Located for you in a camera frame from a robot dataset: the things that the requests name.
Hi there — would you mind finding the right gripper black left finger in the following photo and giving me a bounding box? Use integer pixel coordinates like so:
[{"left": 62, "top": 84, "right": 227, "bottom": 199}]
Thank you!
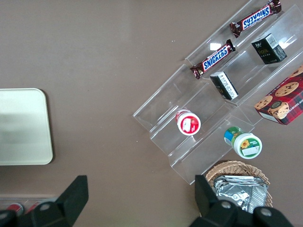
[{"left": 21, "top": 175, "right": 89, "bottom": 227}]

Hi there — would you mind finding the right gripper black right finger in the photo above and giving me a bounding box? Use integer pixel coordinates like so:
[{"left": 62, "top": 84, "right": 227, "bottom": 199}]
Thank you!
[{"left": 191, "top": 174, "right": 239, "bottom": 227}]

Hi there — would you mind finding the light tan wicker basket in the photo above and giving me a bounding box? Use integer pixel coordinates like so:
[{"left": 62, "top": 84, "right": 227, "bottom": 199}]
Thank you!
[{"left": 205, "top": 160, "right": 274, "bottom": 210}]

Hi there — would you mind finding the cream plastic tray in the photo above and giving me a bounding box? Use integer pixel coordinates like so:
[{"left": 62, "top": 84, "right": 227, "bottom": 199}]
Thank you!
[{"left": 0, "top": 88, "right": 54, "bottom": 166}]

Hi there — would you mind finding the silver foil packet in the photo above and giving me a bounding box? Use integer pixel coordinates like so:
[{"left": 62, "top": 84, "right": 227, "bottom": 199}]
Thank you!
[
  {"left": 213, "top": 179, "right": 254, "bottom": 215},
  {"left": 214, "top": 175, "right": 270, "bottom": 209}
]

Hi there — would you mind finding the red cola bottle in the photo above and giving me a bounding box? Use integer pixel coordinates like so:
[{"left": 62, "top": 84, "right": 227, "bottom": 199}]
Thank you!
[
  {"left": 6, "top": 202, "right": 25, "bottom": 215},
  {"left": 25, "top": 200, "right": 42, "bottom": 214}
]

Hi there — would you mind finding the clear acrylic bottle rack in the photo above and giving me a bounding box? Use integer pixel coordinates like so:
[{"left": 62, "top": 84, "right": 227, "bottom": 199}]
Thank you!
[{"left": 0, "top": 195, "right": 59, "bottom": 215}]

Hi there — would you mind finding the green label white cup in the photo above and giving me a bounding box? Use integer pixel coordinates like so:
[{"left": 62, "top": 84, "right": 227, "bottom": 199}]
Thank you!
[{"left": 223, "top": 125, "right": 263, "bottom": 159}]

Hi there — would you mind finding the red label white cup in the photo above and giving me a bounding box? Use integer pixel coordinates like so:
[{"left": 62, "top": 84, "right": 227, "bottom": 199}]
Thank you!
[{"left": 175, "top": 109, "right": 202, "bottom": 136}]

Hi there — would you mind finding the clear acrylic stepped display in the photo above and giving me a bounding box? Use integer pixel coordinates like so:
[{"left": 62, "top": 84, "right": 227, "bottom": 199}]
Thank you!
[{"left": 132, "top": 0, "right": 303, "bottom": 186}]

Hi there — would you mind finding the small black carton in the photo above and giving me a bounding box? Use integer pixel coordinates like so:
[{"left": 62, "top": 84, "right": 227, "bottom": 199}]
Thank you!
[
  {"left": 251, "top": 33, "right": 288, "bottom": 65},
  {"left": 209, "top": 71, "right": 240, "bottom": 101}
]

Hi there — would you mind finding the red tartan cookie box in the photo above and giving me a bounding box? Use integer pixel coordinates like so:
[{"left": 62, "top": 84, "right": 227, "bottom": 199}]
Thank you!
[{"left": 253, "top": 64, "right": 303, "bottom": 126}]

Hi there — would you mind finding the Snickers chocolate bar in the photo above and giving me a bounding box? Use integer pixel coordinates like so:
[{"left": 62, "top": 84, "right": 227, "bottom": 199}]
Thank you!
[
  {"left": 189, "top": 39, "right": 236, "bottom": 80},
  {"left": 230, "top": 0, "right": 283, "bottom": 39}
]

